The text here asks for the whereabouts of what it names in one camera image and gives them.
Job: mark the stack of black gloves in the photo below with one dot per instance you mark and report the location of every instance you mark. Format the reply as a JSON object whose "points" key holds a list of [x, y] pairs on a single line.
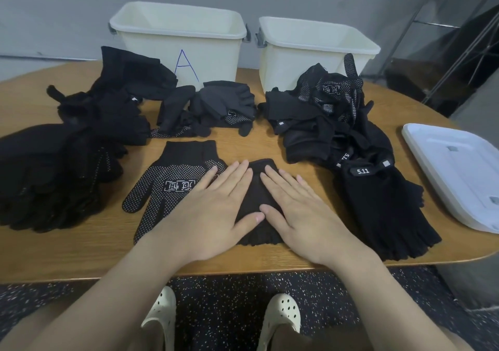
{"points": [[12, 210]]}

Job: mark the black fingerless glove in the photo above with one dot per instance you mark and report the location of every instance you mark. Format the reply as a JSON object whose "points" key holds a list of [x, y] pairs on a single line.
{"points": [[390, 187], [374, 206], [405, 234], [256, 187]]}

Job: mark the grey wall pipe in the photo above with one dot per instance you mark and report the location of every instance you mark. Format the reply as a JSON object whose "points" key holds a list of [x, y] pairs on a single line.
{"points": [[54, 57]]}

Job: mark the person's white shoe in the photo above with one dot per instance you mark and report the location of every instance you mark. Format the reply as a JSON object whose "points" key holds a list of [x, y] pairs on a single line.
{"points": [[281, 312], [162, 312]]}

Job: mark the person's left forearm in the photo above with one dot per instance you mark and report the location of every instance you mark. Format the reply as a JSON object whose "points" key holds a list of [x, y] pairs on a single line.
{"points": [[101, 308]]}

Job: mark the white plastic bin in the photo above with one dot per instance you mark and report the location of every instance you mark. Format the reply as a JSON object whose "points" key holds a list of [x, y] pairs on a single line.
{"points": [[281, 66], [140, 50]]}

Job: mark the pile of black gloves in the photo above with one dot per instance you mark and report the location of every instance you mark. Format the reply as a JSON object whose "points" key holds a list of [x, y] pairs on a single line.
{"points": [[31, 220], [210, 101]]}

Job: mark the person's left hand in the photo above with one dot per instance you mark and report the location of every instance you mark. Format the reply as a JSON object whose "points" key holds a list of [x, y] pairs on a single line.
{"points": [[207, 222]]}

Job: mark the metal rack frame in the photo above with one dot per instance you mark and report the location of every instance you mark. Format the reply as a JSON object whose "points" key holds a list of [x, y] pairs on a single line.
{"points": [[444, 50]]}

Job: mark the person's right white shoe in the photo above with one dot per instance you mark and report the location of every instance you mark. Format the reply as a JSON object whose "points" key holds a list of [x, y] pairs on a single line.
{"points": [[281, 312]]}

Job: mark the person's left white shoe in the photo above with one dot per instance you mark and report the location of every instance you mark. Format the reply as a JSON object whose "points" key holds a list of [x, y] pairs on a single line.
{"points": [[162, 312]]}

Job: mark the person's right hand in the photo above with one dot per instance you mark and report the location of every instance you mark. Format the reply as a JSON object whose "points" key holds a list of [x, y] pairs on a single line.
{"points": [[312, 226]]}

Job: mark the person's right forearm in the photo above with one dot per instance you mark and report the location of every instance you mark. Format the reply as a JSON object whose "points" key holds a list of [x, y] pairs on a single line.
{"points": [[398, 308]]}

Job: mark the black dotted glove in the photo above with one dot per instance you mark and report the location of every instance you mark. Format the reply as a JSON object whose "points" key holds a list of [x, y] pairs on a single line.
{"points": [[78, 163], [90, 187], [191, 156], [51, 220], [156, 195], [74, 210], [62, 191], [23, 163], [78, 138], [15, 187], [39, 195], [39, 142], [51, 167], [105, 160]]}

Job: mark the white flat tray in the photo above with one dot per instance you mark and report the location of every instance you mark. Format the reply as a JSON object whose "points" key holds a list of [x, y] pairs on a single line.
{"points": [[456, 171]]}

